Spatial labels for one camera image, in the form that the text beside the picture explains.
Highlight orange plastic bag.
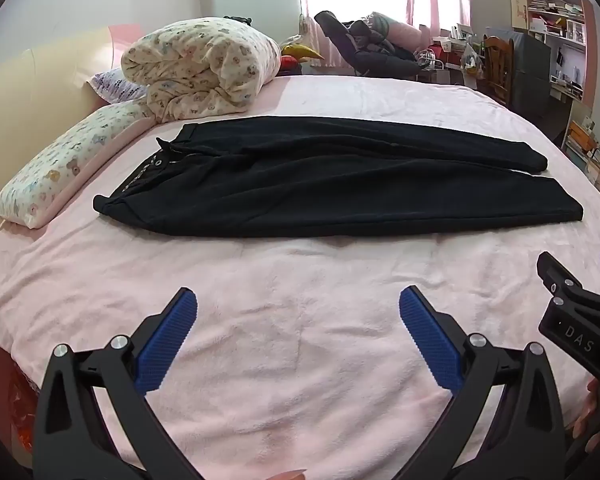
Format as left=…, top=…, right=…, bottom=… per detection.
left=7, top=365, right=42, bottom=453

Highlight pile of orange boxes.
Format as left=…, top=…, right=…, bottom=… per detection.
left=564, top=115, right=600, bottom=196

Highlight pink and white bookshelf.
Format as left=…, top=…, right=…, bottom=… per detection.
left=522, top=0, right=598, bottom=106

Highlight cluttered desk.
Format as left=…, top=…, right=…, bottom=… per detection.
left=415, top=24, right=486, bottom=78

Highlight floral print pillow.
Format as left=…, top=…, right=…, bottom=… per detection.
left=0, top=102, right=153, bottom=231

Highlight black jacket on chair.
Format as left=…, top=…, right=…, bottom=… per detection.
left=314, top=10, right=431, bottom=78

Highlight rolled floral quilt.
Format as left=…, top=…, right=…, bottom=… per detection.
left=121, top=16, right=282, bottom=124

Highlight pink cushion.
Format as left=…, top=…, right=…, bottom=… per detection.
left=370, top=11, right=424, bottom=50

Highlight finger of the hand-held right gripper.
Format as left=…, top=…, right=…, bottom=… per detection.
left=537, top=251, right=600, bottom=313

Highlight yellow and red plush toy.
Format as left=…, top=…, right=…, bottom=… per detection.
left=279, top=42, right=326, bottom=68

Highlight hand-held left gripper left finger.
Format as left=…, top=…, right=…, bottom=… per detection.
left=32, top=287, right=201, bottom=480

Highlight purple print pillow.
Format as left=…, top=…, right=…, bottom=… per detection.
left=85, top=67, right=148, bottom=106

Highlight wooden chair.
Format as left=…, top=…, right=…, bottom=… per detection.
left=482, top=35, right=516, bottom=106

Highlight dark grey cabinet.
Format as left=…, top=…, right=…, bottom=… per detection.
left=485, top=27, right=552, bottom=123

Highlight black pants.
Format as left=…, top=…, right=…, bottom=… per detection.
left=93, top=116, right=583, bottom=238

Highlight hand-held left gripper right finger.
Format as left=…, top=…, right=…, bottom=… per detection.
left=399, top=285, right=566, bottom=480

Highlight person's right hand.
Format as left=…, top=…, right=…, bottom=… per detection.
left=567, top=380, right=600, bottom=456

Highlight beige headboard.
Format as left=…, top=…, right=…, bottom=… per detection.
left=0, top=25, right=126, bottom=251

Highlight pink bed blanket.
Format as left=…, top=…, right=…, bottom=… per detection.
left=0, top=74, right=600, bottom=480

